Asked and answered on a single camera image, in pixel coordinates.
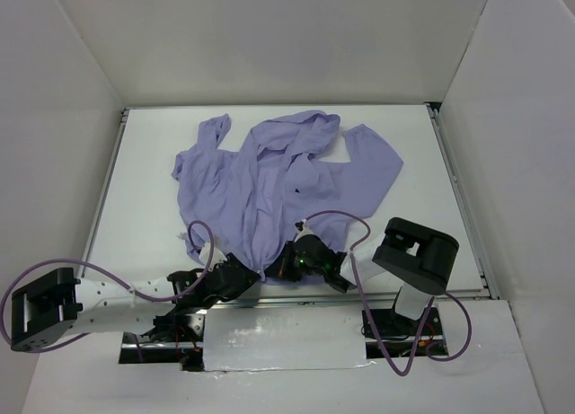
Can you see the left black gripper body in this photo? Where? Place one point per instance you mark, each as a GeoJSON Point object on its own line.
{"type": "Point", "coordinates": [245, 269]}

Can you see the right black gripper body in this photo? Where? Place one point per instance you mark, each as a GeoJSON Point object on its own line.
{"type": "Point", "coordinates": [287, 265]}

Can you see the lavender zip-up jacket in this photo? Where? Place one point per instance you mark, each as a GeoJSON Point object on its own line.
{"type": "Point", "coordinates": [287, 168]}

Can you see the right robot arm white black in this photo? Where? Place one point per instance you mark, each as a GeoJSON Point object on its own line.
{"type": "Point", "coordinates": [421, 257]}

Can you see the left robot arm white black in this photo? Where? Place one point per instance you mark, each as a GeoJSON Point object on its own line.
{"type": "Point", "coordinates": [59, 304]}

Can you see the silver foil tape panel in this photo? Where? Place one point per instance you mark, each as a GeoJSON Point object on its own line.
{"type": "Point", "coordinates": [294, 338]}

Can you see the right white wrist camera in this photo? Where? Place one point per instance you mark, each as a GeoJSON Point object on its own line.
{"type": "Point", "coordinates": [302, 229]}

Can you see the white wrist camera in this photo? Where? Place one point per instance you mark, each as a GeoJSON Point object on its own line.
{"type": "Point", "coordinates": [302, 229]}
{"type": "Point", "coordinates": [211, 256]}

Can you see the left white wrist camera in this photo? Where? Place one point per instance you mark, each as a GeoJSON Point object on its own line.
{"type": "Point", "coordinates": [211, 256]}

